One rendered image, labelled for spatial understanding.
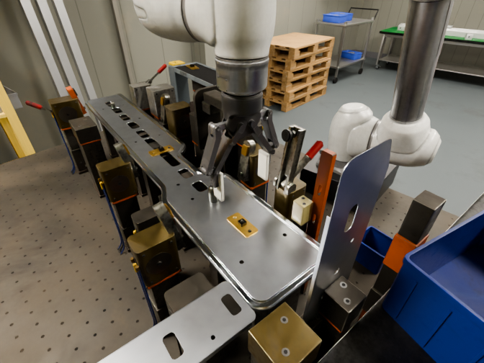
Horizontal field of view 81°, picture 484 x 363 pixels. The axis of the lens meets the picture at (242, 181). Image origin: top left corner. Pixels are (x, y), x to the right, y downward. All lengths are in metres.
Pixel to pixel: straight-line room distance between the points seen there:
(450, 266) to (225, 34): 0.60
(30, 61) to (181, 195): 2.52
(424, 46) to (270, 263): 0.72
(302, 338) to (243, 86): 0.40
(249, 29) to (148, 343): 0.52
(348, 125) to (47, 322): 1.18
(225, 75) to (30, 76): 2.78
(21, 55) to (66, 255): 2.23
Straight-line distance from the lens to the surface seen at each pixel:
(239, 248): 0.66
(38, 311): 1.10
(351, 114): 1.19
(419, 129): 1.14
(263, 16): 0.47
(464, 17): 7.19
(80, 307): 1.04
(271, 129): 0.60
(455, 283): 0.69
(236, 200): 0.78
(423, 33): 0.98
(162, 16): 0.56
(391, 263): 0.64
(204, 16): 0.49
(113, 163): 0.93
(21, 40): 3.14
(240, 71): 0.48
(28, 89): 3.20
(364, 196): 0.42
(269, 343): 0.48
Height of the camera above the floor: 1.50
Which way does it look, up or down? 36 degrees down
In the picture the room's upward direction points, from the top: straight up
